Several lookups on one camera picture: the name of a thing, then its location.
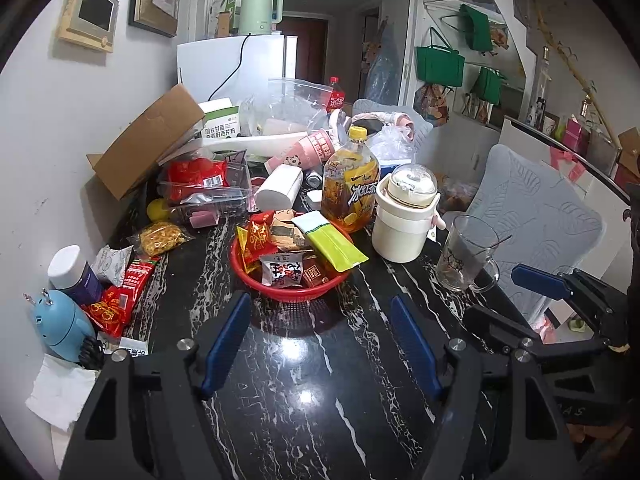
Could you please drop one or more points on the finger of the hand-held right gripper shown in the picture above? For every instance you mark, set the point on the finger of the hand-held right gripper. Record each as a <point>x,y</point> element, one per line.
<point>500,322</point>
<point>540,282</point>

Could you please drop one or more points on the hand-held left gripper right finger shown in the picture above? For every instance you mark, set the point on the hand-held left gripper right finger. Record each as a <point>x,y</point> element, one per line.
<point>415,345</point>

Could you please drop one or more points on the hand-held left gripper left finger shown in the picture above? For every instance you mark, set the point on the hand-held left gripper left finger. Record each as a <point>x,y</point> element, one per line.
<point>227,345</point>

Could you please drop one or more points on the red plastic basket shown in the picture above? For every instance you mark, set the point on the red plastic basket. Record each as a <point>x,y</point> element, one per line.
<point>290,292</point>

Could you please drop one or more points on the white black red snack packet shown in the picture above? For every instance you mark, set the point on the white black red snack packet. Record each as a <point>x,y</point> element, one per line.
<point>282,272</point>

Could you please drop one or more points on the yellow snack packet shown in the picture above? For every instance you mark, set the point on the yellow snack packet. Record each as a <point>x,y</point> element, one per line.
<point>242,255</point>

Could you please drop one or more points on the red candy packet gold print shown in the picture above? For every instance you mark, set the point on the red candy packet gold print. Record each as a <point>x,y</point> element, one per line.
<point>260,240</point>

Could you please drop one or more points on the small red brown packet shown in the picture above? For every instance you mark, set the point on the small red brown packet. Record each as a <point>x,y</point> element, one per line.
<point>315,275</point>

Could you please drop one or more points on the lime green packet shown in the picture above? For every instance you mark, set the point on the lime green packet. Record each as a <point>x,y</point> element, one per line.
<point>335,250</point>

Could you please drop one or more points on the brown snack packet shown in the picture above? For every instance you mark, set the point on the brown snack packet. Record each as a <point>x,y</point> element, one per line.
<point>290,237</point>

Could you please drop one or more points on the clear bag of yellow snacks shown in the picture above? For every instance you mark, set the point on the clear bag of yellow snacks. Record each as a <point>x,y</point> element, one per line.
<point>160,240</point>

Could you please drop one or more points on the thin stirring stick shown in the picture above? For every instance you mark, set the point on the thin stirring stick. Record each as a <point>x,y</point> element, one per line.
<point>501,241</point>

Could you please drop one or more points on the glass mug cartoon print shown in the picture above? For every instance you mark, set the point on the glass mug cartoon print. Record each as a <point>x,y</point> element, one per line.
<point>460,265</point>

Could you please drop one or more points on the white printed packet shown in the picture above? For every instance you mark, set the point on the white printed packet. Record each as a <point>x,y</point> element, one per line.
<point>125,347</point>

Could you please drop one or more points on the cream lidded electric pot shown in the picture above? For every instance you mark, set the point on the cream lidded electric pot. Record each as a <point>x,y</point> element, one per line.
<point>405,230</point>

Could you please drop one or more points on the clear snack bag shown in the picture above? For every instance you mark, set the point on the clear snack bag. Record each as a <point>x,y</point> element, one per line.
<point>460,192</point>

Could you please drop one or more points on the red gold crinkled packet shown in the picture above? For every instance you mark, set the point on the red gold crinkled packet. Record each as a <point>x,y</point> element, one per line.
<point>107,310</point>

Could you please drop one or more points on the pink wrapped bar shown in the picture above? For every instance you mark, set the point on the pink wrapped bar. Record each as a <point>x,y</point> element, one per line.
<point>205,220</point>

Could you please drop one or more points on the black comb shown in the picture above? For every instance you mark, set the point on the black comb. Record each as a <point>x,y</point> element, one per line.
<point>90,352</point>

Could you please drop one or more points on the white foil packet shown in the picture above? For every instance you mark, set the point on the white foil packet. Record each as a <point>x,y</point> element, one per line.
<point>112,265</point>

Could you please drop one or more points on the clear plastic box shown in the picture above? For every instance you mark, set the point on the clear plastic box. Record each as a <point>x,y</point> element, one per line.
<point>220,205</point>

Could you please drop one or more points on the yellow lemon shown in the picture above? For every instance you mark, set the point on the yellow lemon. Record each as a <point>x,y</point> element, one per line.
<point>158,210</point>

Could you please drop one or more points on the pink gift box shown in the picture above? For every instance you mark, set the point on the pink gift box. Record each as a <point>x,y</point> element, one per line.
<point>575,135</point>

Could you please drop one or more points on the small cardboard box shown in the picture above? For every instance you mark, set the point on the small cardboard box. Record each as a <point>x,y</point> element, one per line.
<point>630,150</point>

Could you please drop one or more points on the white cylinder container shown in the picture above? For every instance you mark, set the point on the white cylinder container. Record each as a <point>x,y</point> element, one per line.
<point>277,190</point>

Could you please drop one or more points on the iced tea bottle yellow cap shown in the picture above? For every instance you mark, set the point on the iced tea bottle yellow cap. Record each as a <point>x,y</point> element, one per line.
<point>350,195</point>

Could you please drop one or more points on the light blue round device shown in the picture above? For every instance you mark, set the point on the light blue round device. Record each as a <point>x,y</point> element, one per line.
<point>62,327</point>

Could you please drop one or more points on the dark blue bottle white cap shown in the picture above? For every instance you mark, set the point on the dark blue bottle white cap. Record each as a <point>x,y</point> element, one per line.
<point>72,275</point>

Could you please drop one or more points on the red packet barcode label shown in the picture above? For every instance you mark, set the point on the red packet barcode label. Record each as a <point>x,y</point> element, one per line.
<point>197,177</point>

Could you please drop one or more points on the small white box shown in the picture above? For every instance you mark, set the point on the small white box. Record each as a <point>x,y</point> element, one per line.
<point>315,199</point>

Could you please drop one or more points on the white paper tissue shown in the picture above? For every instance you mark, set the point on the white paper tissue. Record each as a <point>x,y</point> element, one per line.
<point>60,390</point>

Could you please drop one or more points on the blue packet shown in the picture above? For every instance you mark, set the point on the blue packet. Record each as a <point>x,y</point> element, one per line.
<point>389,170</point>

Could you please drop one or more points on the small metal can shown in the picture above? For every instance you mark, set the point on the small metal can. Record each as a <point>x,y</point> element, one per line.
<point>314,179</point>

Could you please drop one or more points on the white flat box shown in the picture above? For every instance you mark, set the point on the white flat box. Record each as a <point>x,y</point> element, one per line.
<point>230,146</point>

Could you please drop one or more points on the white plastic bag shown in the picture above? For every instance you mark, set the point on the white plastic bag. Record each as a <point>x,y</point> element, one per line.
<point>395,142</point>

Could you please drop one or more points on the tall glass bottle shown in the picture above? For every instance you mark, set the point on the tall glass bottle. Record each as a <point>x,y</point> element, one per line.
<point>542,80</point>

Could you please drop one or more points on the pink paper cup stack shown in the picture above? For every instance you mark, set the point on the pink paper cup stack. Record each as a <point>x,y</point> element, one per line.
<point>305,152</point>

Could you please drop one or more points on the colourful printed bag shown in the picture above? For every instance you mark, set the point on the colourful printed bag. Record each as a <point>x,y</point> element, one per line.
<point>432,105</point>

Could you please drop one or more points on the bamboo stick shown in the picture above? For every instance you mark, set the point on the bamboo stick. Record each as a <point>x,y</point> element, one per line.
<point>570,67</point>

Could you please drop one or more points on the pink white clothing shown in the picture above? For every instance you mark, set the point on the pink white clothing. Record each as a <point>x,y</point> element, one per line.
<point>390,119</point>

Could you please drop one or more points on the white green powder box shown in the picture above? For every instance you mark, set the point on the white green powder box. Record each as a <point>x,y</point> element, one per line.
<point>220,120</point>

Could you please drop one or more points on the white glove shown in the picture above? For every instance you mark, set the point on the white glove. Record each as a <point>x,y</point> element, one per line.
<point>340,127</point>

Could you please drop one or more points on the large green tote bag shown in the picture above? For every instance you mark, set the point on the large green tote bag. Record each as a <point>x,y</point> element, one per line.
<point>440,62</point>

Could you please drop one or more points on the clear plastic bag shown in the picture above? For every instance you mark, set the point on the clear plastic bag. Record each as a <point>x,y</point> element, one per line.
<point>290,105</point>

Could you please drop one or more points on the blue plastic bag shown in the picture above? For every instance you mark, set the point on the blue plastic bag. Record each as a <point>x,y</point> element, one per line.
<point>382,77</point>

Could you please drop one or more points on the cola bottle red cap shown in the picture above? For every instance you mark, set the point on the cola bottle red cap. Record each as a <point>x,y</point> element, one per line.
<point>336,97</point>

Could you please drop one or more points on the white mini fridge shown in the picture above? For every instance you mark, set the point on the white mini fridge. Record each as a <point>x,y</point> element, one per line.
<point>220,65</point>

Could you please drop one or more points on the brown wooden door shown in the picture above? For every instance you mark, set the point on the brown wooden door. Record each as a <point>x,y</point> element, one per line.
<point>305,50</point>

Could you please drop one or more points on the green white carton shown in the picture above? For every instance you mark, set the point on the green white carton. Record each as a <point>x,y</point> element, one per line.
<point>230,15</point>

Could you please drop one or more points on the pale green electric kettle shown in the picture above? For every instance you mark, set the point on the pale green electric kettle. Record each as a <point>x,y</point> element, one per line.
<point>257,12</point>

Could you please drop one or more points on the wall intercom panel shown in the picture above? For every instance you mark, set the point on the wall intercom panel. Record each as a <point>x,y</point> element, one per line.
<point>90,20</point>

